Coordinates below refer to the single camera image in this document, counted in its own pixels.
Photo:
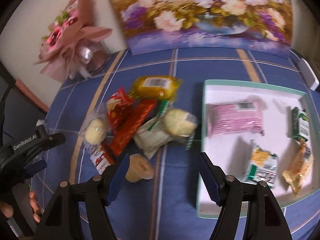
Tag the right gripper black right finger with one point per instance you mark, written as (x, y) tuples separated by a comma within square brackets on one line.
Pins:
[(264, 220)]

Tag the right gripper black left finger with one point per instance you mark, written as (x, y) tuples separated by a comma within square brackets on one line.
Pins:
[(61, 218)]

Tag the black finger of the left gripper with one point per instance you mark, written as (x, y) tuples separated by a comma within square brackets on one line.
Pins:
[(17, 156)]

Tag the small red white snack packet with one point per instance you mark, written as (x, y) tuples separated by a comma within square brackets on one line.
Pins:
[(102, 158)]

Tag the clear round cookie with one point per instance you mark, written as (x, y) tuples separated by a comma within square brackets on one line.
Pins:
[(95, 127)]

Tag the beige pudding cup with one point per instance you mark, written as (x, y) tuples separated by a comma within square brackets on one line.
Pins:
[(139, 169)]

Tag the red chip snack bag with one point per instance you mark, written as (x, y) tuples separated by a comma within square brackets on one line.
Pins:
[(118, 108)]

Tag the white green snack packet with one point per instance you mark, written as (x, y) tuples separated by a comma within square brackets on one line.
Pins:
[(152, 135)]

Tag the clear round pastry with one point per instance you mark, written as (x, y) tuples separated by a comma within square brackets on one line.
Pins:
[(179, 123)]

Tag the person's left hand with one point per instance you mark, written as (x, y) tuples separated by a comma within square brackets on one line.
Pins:
[(8, 211)]

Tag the green white cracker packet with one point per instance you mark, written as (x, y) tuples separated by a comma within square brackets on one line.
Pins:
[(262, 166)]

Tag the orange clear snack packet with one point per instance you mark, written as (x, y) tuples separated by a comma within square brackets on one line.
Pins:
[(300, 167)]

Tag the white tray with teal rim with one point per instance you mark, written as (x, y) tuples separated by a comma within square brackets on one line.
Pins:
[(231, 152)]

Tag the dark green snack packet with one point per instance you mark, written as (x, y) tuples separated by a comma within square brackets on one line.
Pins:
[(300, 125)]

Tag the pink wrapped snack packet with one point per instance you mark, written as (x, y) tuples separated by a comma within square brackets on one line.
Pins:
[(232, 118)]

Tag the pink paper flower bouquet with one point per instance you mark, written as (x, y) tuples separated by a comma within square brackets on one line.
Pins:
[(73, 45)]

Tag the red orange patterned snack packet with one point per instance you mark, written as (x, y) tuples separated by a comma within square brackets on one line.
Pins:
[(130, 125)]

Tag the white remote device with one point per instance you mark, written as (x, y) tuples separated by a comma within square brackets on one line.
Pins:
[(309, 76)]

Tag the yellow wrapped cake packet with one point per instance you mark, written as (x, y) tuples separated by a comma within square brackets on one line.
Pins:
[(155, 87)]

